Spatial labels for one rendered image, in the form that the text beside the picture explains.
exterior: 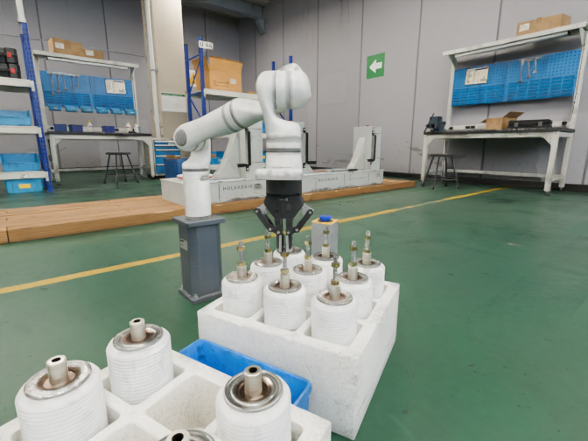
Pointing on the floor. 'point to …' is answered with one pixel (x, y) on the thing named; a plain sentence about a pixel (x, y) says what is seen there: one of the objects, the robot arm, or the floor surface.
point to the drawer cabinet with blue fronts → (161, 148)
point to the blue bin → (227, 364)
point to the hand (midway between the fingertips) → (284, 242)
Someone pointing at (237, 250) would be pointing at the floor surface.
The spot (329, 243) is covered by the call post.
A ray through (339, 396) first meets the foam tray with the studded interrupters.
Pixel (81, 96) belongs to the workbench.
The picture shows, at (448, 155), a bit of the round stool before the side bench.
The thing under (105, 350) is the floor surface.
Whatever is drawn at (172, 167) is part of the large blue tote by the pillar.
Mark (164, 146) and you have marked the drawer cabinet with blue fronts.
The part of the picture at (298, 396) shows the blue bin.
